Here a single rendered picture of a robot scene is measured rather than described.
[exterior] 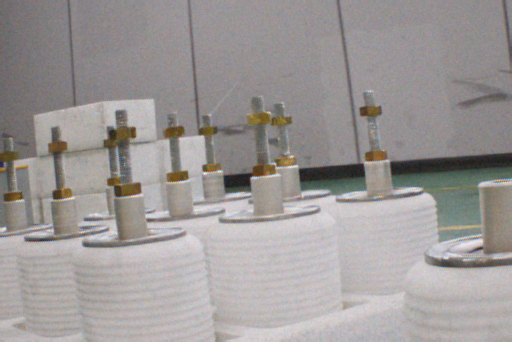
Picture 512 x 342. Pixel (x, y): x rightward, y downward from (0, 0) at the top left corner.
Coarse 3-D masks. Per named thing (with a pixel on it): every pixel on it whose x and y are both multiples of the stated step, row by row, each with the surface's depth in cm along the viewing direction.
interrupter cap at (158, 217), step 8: (200, 208) 80; (208, 208) 79; (216, 208) 78; (224, 208) 76; (152, 216) 76; (160, 216) 77; (168, 216) 73; (176, 216) 73; (184, 216) 73; (192, 216) 73; (200, 216) 73
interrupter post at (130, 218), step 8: (120, 200) 59; (128, 200) 59; (136, 200) 59; (144, 200) 60; (120, 208) 59; (128, 208) 59; (136, 208) 59; (144, 208) 60; (120, 216) 59; (128, 216) 59; (136, 216) 59; (144, 216) 60; (120, 224) 59; (128, 224) 59; (136, 224) 59; (144, 224) 60; (120, 232) 59; (128, 232) 59; (136, 232) 59; (144, 232) 60
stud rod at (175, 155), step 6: (168, 114) 76; (174, 114) 76; (168, 120) 76; (174, 120) 76; (168, 126) 76; (174, 126) 76; (174, 138) 76; (174, 144) 76; (174, 150) 76; (174, 156) 76; (180, 156) 76; (174, 162) 76; (180, 162) 76; (174, 168) 76; (180, 168) 76
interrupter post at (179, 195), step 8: (168, 184) 76; (176, 184) 75; (184, 184) 76; (168, 192) 76; (176, 192) 75; (184, 192) 76; (168, 200) 76; (176, 200) 75; (184, 200) 76; (168, 208) 76; (176, 208) 76; (184, 208) 76; (192, 208) 76
